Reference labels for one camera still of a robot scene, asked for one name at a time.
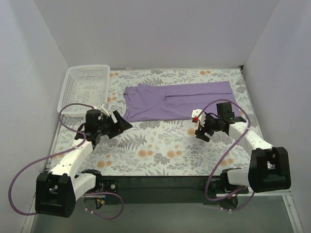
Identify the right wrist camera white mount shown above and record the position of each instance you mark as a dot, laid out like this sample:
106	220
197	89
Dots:
197	115

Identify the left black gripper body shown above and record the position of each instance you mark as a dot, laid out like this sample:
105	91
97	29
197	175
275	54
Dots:
114	126

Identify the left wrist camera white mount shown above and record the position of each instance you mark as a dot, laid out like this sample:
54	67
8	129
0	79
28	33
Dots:
103	109

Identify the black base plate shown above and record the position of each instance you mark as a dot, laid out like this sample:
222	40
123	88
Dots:
163	190

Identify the aluminium frame rail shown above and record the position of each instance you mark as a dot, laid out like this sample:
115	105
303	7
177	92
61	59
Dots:
272	212

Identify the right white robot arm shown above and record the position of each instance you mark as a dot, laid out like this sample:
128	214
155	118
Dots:
269	168

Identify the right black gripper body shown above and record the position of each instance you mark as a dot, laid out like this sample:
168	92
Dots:
205	126

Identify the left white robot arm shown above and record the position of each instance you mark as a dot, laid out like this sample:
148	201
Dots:
58	190

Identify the white plastic basket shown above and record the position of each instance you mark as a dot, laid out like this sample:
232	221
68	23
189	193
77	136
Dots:
84	85

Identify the floral table cloth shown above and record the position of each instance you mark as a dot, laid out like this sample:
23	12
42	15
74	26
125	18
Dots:
169	147

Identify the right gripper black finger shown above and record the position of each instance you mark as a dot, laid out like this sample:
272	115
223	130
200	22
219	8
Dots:
203	134
201	125

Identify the purple t shirt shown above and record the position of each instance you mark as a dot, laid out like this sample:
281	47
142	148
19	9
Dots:
172	102

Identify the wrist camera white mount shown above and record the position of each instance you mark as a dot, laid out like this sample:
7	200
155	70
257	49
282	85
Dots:
103	109
197	115

